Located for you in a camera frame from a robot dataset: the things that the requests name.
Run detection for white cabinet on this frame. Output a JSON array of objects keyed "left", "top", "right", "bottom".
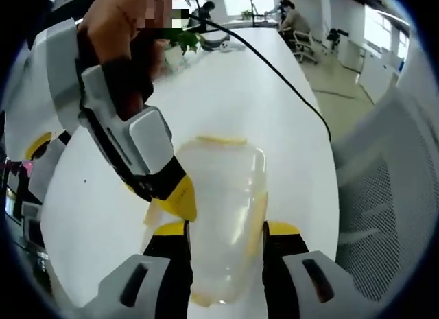
[{"left": 358, "top": 43, "right": 401, "bottom": 99}]

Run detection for person's right hand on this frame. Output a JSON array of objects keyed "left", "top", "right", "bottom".
[{"left": 76, "top": 0, "right": 166, "bottom": 118}]

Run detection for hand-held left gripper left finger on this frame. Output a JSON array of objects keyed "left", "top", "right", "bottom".
[{"left": 85, "top": 219, "right": 193, "bottom": 319}]

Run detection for grey mesh office chair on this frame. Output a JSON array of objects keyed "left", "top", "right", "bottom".
[{"left": 330, "top": 88, "right": 439, "bottom": 301}]

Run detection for black cable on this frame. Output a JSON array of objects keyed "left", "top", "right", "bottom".
[{"left": 187, "top": 13, "right": 333, "bottom": 142}]

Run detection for white office chair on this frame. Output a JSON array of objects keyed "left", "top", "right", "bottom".
[{"left": 289, "top": 29, "right": 319, "bottom": 64}]

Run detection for green potted plant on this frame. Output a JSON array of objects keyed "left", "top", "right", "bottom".
[{"left": 171, "top": 26, "right": 204, "bottom": 56}]

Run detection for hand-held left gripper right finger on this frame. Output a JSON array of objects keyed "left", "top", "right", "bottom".
[{"left": 261, "top": 220, "right": 358, "bottom": 319}]

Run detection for clear plastic box yellow buckles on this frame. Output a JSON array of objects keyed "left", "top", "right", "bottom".
[{"left": 141, "top": 134, "right": 269, "bottom": 307}]

